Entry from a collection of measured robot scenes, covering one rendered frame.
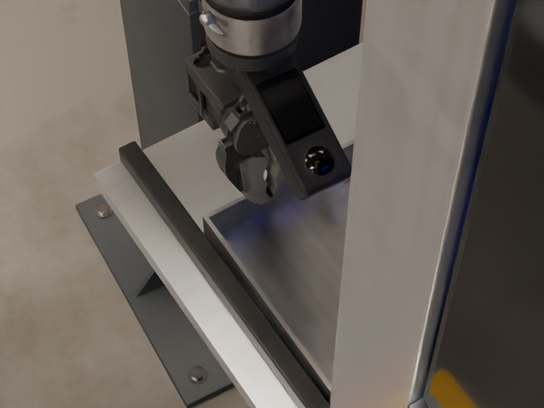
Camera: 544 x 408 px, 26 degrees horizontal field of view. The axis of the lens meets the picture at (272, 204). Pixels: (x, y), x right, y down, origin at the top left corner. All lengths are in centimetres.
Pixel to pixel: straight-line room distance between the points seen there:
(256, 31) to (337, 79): 34
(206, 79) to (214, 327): 22
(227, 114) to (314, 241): 18
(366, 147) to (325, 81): 68
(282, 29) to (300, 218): 26
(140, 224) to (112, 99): 127
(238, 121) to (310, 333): 20
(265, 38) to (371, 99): 39
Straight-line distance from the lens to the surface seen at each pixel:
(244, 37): 87
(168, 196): 108
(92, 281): 211
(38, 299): 210
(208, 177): 111
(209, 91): 96
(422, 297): 54
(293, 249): 106
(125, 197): 111
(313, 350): 101
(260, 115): 91
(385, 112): 48
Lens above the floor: 177
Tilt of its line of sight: 55 degrees down
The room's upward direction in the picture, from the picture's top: straight up
